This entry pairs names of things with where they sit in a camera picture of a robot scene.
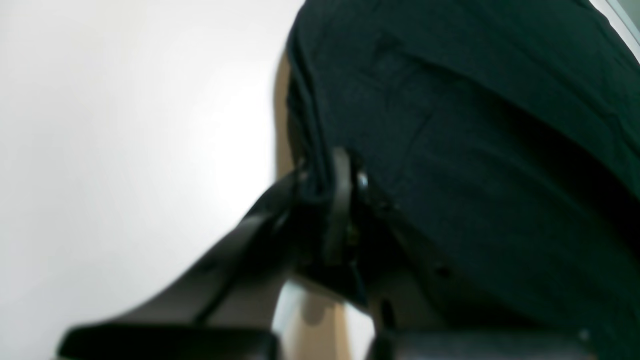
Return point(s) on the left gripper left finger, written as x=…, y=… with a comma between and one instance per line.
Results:
x=221, y=308

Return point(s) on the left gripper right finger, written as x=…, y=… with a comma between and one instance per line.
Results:
x=422, y=306

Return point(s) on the black T-shirt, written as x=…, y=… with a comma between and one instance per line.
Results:
x=507, y=131

